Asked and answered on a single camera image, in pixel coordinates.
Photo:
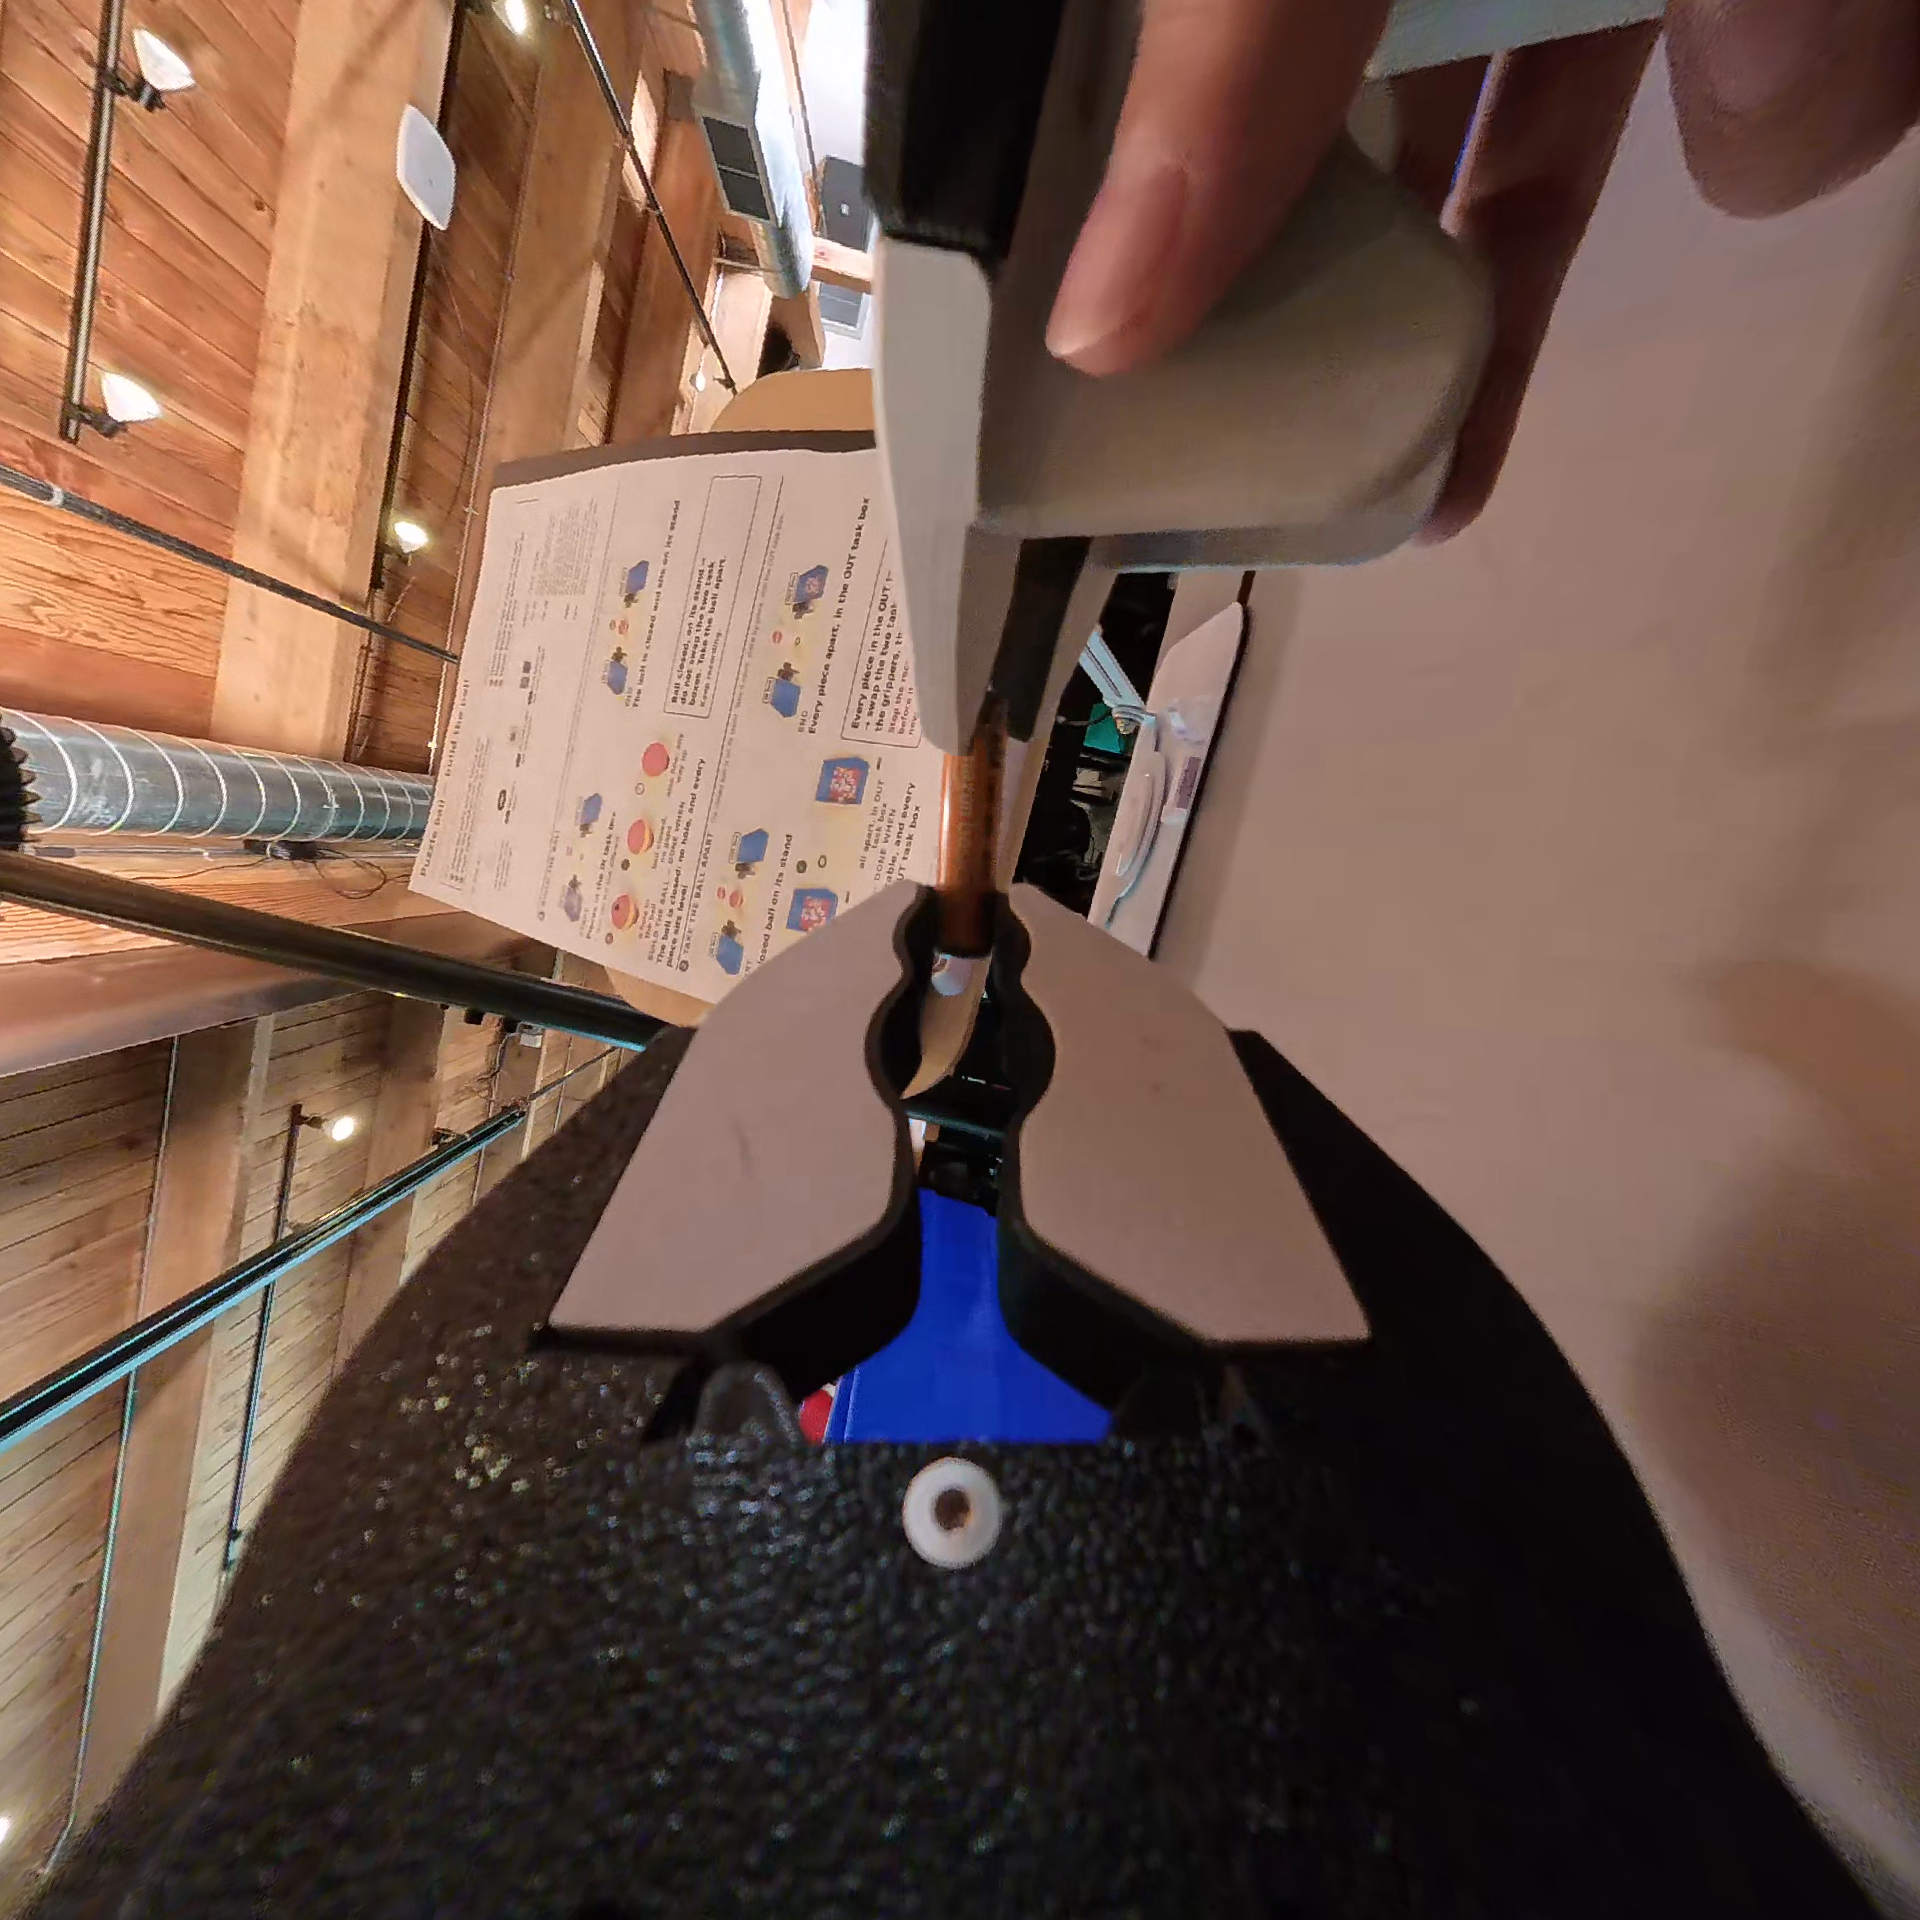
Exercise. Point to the blue storage bin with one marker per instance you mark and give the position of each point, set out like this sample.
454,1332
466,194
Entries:
961,1321

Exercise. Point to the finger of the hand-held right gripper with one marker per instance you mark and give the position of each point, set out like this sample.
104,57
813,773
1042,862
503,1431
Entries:
1051,615
938,450

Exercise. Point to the white ceiling access point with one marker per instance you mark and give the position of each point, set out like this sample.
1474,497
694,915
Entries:
427,165

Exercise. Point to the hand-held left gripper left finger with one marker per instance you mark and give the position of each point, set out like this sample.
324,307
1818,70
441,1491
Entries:
735,1184

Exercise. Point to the white track spotlight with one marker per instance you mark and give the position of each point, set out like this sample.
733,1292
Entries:
126,402
162,63

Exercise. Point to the small orange piece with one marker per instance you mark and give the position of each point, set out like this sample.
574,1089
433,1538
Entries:
968,840

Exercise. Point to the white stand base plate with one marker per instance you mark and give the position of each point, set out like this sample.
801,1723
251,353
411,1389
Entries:
1201,705

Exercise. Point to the person's right hand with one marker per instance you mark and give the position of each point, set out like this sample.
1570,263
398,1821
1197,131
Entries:
1201,181

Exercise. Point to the printed instruction sheet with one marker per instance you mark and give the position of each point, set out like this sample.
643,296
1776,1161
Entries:
674,675

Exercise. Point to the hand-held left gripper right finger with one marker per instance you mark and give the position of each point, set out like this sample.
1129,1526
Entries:
1185,1184

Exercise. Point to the silver ventilation duct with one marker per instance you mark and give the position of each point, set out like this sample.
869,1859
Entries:
224,780

